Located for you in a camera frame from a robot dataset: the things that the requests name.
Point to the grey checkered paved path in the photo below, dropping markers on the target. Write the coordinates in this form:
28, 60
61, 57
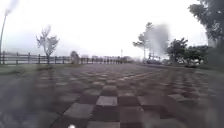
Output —
110, 86

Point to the small round bush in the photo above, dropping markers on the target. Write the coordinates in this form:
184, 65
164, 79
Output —
74, 56

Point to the tall slender tree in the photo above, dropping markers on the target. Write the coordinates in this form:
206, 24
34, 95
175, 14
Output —
143, 40

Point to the round dark green tree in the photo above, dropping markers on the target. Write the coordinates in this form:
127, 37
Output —
176, 49

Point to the small thin tree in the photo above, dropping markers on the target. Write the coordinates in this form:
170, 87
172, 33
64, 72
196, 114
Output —
48, 43

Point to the robot's own part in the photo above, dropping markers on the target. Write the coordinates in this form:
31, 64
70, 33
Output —
71, 126

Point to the grass strip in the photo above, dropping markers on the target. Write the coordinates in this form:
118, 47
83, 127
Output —
23, 68

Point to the dark green hedge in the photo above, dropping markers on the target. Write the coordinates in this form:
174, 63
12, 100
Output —
203, 56

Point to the large dark tree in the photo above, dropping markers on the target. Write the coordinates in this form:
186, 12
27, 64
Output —
213, 20

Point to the lamp pole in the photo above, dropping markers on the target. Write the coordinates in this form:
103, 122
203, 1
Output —
3, 36

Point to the wooden rail fence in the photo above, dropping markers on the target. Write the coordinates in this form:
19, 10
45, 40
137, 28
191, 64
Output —
33, 59

